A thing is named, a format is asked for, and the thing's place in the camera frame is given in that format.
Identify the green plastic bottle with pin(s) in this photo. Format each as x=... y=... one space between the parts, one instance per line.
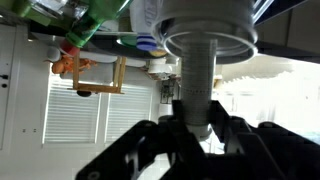
x=83 y=29

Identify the orange stuffed toy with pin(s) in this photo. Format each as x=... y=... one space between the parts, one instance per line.
x=65 y=65

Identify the wooden easel frame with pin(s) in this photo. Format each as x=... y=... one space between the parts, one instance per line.
x=105 y=79

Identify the white bottle blue striped cap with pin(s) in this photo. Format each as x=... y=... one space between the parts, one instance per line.
x=142 y=15

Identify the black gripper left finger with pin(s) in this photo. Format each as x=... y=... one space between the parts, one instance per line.
x=136 y=150

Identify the white door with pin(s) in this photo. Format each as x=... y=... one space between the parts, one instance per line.
x=7 y=41

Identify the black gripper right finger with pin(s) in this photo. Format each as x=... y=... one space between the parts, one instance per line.
x=265 y=152

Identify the small white bottle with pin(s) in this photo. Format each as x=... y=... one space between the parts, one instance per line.
x=198 y=61

